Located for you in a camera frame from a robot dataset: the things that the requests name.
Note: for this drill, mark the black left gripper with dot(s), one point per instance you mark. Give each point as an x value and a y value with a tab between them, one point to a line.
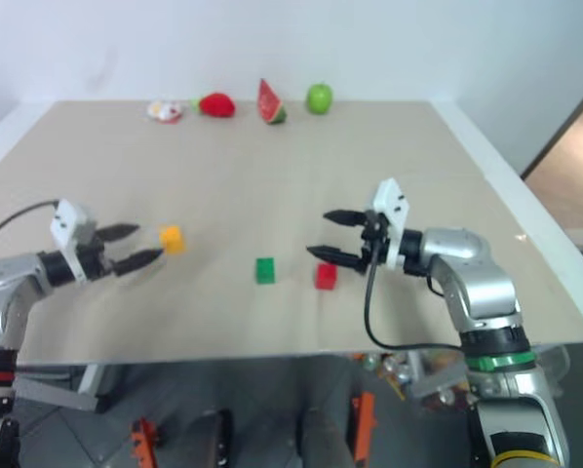
96	258

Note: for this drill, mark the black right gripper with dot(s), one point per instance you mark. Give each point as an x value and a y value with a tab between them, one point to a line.
373	239

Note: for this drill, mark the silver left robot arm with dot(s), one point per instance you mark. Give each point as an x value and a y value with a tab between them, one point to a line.
4	279

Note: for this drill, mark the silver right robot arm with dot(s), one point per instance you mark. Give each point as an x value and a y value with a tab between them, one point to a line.
481	287

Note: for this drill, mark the red cube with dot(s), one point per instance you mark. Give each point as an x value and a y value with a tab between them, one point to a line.
326	277

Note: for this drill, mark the yellow cube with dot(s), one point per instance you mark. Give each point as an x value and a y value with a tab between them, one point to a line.
172	240

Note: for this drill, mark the green cube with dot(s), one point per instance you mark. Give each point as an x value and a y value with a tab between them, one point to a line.
265	271

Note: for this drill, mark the beige table cover sheet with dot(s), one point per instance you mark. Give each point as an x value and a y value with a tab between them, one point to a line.
252	185

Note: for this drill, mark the white and red toy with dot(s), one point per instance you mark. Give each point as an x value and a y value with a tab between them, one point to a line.
165	110

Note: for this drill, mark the green toy apple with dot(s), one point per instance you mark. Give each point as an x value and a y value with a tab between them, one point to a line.
319	98

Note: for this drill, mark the toy watermelon slice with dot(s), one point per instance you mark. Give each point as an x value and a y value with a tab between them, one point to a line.
270	105

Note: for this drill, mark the clear plastic bin with items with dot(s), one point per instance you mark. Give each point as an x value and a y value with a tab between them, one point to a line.
418	373

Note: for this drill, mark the red toy strawberry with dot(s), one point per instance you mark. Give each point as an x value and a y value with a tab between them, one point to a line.
217	105

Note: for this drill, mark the orange and black tool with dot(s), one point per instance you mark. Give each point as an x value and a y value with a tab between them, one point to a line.
147	439
364	424

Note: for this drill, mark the dark rounded shape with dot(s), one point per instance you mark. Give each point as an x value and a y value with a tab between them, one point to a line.
223	439

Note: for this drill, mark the brown wooden door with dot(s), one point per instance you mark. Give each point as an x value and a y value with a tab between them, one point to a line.
571	127

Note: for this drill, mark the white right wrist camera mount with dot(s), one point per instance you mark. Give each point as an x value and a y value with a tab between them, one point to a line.
394	205

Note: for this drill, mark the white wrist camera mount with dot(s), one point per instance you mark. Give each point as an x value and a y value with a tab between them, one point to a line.
68	220
394	205

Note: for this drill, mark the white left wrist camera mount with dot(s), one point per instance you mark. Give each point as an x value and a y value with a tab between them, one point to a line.
68	220

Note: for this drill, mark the grey metal table frame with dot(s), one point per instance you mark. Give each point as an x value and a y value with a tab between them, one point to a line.
62	392

